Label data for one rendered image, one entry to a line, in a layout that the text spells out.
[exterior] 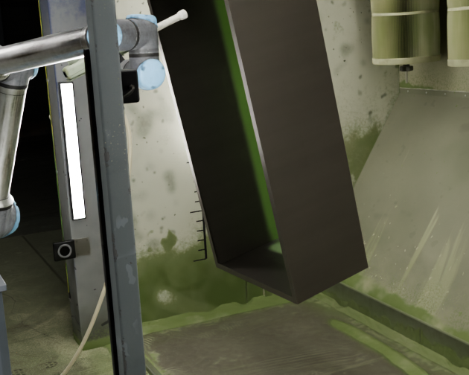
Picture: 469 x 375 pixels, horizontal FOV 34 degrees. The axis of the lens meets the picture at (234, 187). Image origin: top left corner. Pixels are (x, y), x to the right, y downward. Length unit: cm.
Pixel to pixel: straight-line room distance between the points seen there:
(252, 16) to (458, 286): 152
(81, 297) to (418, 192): 170
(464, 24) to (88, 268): 199
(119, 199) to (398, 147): 268
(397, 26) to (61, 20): 156
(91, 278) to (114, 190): 213
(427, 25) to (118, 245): 251
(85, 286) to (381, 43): 183
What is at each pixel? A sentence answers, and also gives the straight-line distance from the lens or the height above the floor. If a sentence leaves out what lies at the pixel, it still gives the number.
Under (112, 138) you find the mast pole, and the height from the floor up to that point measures 125.
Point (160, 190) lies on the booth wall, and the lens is 374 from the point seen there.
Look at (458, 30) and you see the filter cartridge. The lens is 341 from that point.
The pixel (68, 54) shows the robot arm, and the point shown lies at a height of 142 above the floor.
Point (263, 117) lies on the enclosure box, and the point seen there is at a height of 116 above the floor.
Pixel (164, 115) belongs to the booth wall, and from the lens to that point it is 370.
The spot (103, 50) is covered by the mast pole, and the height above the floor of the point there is 143.
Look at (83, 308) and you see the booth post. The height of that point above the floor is 21.
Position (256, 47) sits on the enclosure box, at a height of 140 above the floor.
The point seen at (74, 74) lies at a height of 135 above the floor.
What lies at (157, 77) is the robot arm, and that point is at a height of 133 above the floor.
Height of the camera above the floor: 145
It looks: 11 degrees down
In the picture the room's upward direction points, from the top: 3 degrees counter-clockwise
